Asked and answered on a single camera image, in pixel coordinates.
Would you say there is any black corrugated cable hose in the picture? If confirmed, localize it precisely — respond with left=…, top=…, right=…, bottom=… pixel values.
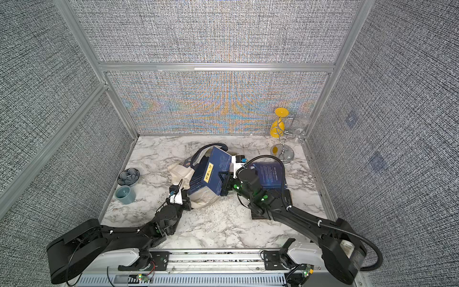
left=236, top=155, right=384, bottom=272

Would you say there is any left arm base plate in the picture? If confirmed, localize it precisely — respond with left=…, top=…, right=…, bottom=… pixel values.
left=118, top=251, right=170, bottom=271

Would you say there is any teal ceramic cup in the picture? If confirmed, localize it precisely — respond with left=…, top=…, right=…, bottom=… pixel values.
left=114, top=185, right=136, bottom=204

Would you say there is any aluminium front rail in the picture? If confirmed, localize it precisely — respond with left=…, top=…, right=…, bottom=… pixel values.
left=69, top=244, right=344, bottom=287

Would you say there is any clear wine glass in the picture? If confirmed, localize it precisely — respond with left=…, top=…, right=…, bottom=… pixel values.
left=291, top=115, right=311, bottom=143

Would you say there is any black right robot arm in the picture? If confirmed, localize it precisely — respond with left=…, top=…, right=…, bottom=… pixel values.
left=219, top=168, right=384, bottom=285

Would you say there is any dark flower shaped dish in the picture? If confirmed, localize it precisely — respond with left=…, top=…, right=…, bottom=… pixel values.
left=117, top=168, right=141, bottom=186

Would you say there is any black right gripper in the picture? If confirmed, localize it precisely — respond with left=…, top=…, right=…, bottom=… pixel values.
left=219, top=170, right=256, bottom=206

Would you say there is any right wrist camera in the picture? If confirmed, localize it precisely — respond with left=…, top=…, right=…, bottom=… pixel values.
left=231, top=155, right=247, bottom=179

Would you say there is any cream canvas tote bag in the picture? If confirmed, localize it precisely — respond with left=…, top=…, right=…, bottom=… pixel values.
left=166, top=143, right=231, bottom=210

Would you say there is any yellow wine glass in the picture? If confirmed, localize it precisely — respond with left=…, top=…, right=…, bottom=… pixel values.
left=270, top=108, right=289, bottom=139

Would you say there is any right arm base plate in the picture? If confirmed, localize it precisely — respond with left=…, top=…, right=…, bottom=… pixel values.
left=260, top=250, right=290, bottom=271

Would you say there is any little prince blue book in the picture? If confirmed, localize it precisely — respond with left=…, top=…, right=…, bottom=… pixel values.
left=249, top=161, right=283, bottom=190

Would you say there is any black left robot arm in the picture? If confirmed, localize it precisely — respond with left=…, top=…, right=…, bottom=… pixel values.
left=46, top=195, right=192, bottom=285

